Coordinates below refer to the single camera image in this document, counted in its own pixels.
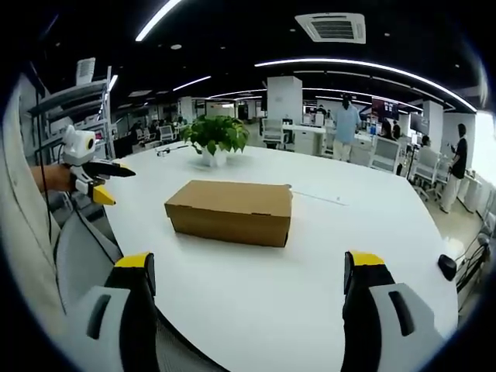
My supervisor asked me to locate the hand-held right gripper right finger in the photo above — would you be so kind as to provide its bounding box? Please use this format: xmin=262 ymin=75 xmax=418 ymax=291
xmin=340 ymin=250 xmax=446 ymax=372

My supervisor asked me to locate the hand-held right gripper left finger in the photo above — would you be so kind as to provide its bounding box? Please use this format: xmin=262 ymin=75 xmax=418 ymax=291
xmin=65 ymin=251 xmax=158 ymax=372

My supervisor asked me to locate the brown cardboard shoe box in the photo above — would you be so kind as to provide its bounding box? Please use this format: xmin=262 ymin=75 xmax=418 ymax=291
xmin=164 ymin=179 xmax=294 ymax=249

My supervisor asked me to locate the metal storage shelf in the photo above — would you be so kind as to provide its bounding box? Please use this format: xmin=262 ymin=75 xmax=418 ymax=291
xmin=26 ymin=65 xmax=117 ymax=167

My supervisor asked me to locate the grey mesh office chair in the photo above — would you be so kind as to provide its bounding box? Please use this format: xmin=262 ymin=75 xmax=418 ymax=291
xmin=53 ymin=205 xmax=226 ymax=372

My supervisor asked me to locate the black chair armrest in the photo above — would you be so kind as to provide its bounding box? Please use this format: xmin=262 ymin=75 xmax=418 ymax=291
xmin=437 ymin=254 xmax=458 ymax=282

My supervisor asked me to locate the person's beige clothing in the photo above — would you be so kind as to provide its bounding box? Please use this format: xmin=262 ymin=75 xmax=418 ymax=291
xmin=0 ymin=88 xmax=67 ymax=334

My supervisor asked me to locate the green potted plant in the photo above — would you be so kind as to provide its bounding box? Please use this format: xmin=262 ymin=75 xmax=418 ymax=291
xmin=180 ymin=114 xmax=251 ymax=168

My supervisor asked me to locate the white office chair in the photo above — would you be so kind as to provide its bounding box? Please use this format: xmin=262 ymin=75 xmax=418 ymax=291
xmin=261 ymin=118 xmax=290 ymax=150
xmin=412 ymin=146 xmax=443 ymax=202
xmin=370 ymin=136 xmax=402 ymax=174

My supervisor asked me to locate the white pillar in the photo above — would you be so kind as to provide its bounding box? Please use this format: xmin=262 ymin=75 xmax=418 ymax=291
xmin=266 ymin=75 xmax=303 ymax=124

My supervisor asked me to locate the ceiling air conditioner vent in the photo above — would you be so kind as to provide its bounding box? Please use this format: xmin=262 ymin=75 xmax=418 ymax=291
xmin=294 ymin=12 xmax=367 ymax=45

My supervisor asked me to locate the black cable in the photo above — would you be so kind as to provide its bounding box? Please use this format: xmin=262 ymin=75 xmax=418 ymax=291
xmin=33 ymin=57 xmax=117 ymax=249

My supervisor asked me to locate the dark wall screen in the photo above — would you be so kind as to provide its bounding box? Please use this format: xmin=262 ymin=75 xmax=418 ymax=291
xmin=370 ymin=96 xmax=400 ymax=122

